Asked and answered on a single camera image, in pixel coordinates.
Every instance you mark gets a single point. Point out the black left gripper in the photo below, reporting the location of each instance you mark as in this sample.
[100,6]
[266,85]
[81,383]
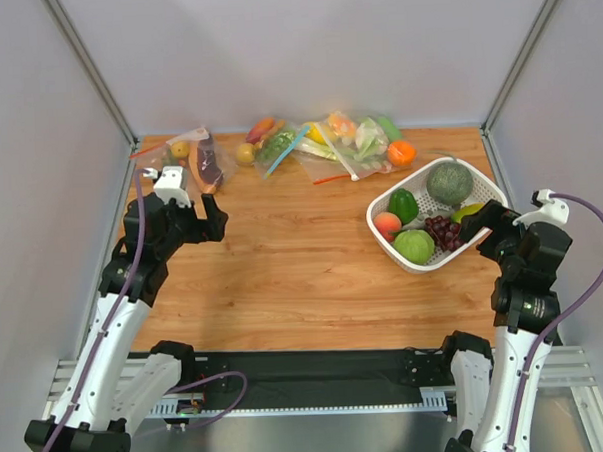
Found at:
[189,227]

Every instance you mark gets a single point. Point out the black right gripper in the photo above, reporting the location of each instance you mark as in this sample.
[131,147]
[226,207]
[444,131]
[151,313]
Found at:
[498,228]

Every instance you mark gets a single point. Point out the fake cabbage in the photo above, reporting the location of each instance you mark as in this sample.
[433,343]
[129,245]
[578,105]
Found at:
[370,139]

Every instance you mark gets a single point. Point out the clear white-zip bag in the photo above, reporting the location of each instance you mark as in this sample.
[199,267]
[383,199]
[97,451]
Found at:
[367,167]

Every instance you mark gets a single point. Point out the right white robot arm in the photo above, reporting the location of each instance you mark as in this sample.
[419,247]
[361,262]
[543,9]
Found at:
[496,384]

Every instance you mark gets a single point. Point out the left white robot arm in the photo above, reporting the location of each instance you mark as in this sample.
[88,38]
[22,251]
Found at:
[93,414]

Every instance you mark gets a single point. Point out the yellow green fake mango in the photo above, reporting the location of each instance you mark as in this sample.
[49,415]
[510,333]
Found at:
[461,213]

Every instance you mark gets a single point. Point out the dark red fake grapes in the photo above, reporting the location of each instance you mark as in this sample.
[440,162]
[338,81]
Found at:
[445,233]

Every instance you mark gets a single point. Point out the fake purple sweet potato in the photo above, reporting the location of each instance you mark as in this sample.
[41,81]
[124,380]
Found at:
[204,166]

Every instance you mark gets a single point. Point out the clear red-zip bag left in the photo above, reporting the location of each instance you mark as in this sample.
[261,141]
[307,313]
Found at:
[159,156]

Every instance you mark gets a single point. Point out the clear red-zip bag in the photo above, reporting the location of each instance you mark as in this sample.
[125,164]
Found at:
[320,170]
[159,156]

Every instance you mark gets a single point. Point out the green fake melon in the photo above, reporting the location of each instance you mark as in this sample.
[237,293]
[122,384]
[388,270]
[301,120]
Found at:
[450,183]

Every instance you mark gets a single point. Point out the fake yellow apple in bag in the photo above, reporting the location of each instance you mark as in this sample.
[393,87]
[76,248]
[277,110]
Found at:
[180,149]

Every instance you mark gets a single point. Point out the light green fake guava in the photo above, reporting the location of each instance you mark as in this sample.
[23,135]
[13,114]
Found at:
[416,246]

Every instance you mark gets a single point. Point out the fake green leafy vegetable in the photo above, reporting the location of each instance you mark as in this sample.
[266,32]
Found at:
[274,146]

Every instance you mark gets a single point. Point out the green fake bell pepper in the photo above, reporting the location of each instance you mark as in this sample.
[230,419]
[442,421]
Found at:
[403,205]

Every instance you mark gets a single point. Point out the clear blue-zip bag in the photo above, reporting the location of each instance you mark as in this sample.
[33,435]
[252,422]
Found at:
[265,171]

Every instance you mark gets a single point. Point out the fake peach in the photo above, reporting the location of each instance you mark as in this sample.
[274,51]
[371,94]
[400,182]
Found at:
[388,225]

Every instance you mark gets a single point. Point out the fake red mango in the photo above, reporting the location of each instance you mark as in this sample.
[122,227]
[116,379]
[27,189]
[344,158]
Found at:
[259,129]

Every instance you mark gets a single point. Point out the fake green onion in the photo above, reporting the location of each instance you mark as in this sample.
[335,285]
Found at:
[323,150]

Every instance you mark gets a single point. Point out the green fake bitter gourd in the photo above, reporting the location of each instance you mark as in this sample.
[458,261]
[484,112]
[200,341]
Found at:
[391,131]

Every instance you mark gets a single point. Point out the fake yellow bell pepper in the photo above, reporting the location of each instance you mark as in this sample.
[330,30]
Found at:
[320,132]

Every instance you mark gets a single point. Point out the clear red-zip bag centre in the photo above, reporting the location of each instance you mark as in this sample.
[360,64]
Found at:
[320,170]

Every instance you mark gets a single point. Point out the fake orange bell pepper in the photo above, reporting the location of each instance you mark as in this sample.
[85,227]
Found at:
[341,124]

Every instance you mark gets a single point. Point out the white plastic basket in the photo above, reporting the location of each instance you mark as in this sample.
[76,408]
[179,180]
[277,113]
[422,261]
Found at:
[484,189]

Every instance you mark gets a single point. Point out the right aluminium frame post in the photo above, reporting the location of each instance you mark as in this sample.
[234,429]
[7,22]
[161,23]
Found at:
[521,60]

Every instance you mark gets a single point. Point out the aluminium frame post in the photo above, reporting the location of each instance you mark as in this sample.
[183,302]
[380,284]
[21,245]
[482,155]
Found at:
[67,28]
[521,60]

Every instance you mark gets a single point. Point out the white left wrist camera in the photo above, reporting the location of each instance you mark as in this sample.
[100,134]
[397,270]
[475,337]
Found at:
[170,185]

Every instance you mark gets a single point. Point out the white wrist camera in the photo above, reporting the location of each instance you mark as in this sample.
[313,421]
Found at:
[170,185]
[548,210]

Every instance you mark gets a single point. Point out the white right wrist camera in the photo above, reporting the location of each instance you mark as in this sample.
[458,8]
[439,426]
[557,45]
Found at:
[548,210]

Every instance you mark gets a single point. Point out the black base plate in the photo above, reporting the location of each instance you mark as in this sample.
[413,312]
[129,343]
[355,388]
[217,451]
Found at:
[321,378]

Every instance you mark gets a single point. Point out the left aluminium frame post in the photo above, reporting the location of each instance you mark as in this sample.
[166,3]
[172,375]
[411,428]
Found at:
[67,28]

